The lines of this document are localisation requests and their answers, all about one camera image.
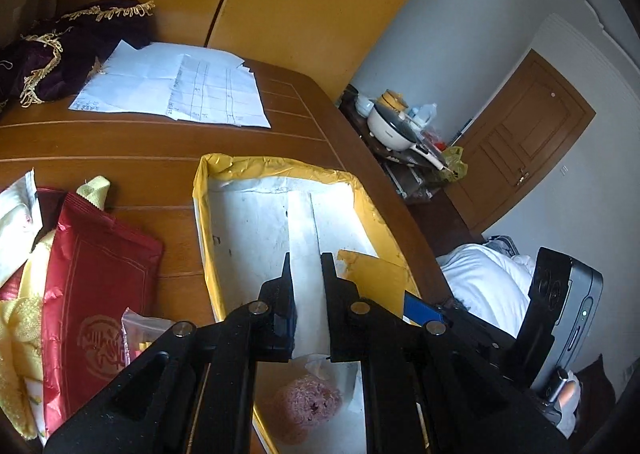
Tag pink fuzzy sock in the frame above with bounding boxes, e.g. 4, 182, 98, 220
269, 375, 343, 444

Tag yellow fuzzy towel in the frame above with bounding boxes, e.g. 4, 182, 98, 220
0, 174, 112, 440

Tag white packet red text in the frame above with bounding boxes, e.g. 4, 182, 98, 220
0, 170, 42, 285

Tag white bedding pile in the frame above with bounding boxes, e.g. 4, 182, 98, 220
436, 244, 535, 338

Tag clear bag coloured sticks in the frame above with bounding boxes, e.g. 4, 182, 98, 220
120, 307, 174, 366

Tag red foil bag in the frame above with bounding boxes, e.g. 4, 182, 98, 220
42, 193, 164, 434

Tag brown wooden door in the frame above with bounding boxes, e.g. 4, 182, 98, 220
445, 50, 596, 233

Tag dark side table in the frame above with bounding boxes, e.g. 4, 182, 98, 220
337, 84, 486, 257

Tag yellow-edged white tray box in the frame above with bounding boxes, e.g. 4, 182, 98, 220
192, 154, 419, 453

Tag clear plastic bottle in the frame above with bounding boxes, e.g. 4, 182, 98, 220
409, 102, 437, 130

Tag white electric cooker pot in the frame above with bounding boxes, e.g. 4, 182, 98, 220
367, 102, 448, 171

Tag yellow lidded jar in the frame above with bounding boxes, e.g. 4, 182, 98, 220
378, 90, 408, 112

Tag white paper sheets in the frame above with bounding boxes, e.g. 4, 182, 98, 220
70, 41, 271, 129

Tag purple gold-fringed cloth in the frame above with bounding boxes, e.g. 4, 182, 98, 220
1, 0, 155, 108

